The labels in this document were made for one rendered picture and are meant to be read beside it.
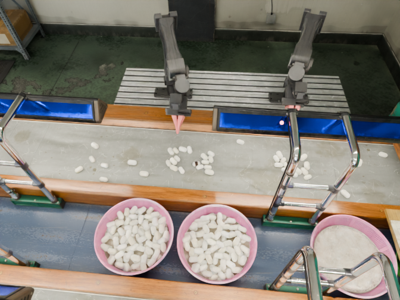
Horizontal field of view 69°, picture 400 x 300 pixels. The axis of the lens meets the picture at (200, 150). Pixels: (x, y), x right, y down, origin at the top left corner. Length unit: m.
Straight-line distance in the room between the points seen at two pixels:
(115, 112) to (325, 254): 1.02
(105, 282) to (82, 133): 0.67
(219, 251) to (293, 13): 2.54
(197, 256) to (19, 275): 0.56
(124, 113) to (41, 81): 1.76
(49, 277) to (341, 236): 0.97
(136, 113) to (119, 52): 1.84
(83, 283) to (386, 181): 1.14
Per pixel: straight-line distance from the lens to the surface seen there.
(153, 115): 1.35
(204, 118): 1.32
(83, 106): 0.98
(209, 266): 1.04
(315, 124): 0.93
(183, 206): 1.12
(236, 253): 1.06
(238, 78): 1.68
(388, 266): 0.73
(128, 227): 1.09
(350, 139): 0.88
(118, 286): 1.02
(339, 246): 1.15
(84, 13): 3.41
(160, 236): 1.08
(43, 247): 1.25
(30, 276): 1.13
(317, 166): 1.28
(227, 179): 1.16
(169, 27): 1.28
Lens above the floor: 1.73
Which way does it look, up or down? 53 degrees down
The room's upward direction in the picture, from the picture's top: 1 degrees counter-clockwise
